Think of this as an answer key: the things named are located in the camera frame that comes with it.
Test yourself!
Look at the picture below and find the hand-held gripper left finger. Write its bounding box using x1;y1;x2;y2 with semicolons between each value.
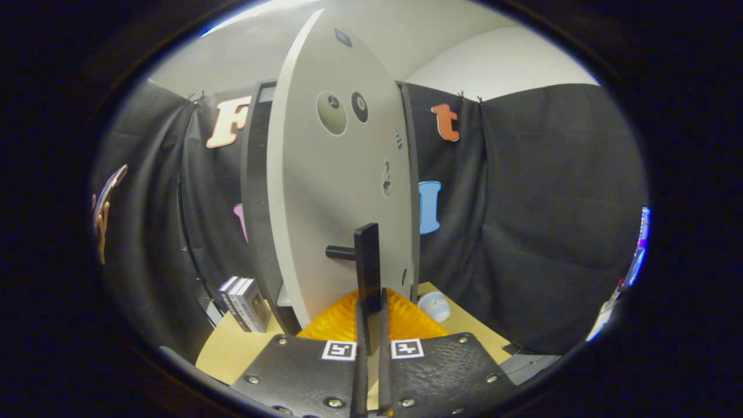
231;289;370;418

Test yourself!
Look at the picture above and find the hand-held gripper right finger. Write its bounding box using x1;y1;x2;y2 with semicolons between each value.
377;287;518;417

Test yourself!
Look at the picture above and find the black door handle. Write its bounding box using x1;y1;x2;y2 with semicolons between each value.
326;223;382;356

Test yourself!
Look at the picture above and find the white cabinet door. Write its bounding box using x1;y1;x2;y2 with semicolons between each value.
266;9;414;329

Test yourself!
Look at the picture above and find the white and blue plastic packet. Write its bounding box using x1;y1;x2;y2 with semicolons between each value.
417;291;452;323

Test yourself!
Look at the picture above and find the dark grey cabinet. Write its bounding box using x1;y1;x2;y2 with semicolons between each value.
240;80;421;336

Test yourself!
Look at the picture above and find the bright screen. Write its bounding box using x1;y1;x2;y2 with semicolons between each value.
624;206;652;288

